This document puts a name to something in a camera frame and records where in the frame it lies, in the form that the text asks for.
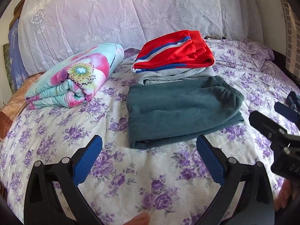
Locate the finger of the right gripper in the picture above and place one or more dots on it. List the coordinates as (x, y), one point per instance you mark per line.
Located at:
(287, 112)

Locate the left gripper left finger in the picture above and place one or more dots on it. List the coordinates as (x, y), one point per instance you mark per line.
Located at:
(42, 205)

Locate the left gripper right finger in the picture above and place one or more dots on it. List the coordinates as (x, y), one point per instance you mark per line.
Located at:
(255, 204)

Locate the teal fleece pants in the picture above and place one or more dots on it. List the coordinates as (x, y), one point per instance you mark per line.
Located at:
(167, 113)

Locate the person's right hand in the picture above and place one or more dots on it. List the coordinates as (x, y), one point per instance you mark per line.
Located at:
(287, 191)

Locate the person's left hand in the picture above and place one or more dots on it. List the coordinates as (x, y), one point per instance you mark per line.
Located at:
(141, 219)

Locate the dark blue jeans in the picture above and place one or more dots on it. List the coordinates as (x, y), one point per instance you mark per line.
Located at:
(292, 101)

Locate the purple floral bedspread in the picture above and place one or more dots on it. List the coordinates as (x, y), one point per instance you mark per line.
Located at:
(170, 182)

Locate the brown satin pillow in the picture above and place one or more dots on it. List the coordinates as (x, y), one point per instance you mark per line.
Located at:
(12, 109)

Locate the folded red striped pants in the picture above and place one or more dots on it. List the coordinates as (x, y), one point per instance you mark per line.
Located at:
(181, 49)

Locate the folded turquoise floral quilt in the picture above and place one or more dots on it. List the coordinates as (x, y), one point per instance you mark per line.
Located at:
(77, 79)

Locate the blue patterned pillow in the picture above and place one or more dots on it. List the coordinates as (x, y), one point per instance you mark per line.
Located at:
(18, 71)

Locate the folded grey pants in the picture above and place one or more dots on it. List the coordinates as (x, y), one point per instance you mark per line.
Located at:
(172, 75)

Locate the white lace headboard cover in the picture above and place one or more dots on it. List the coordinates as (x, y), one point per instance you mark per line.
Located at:
(50, 31)

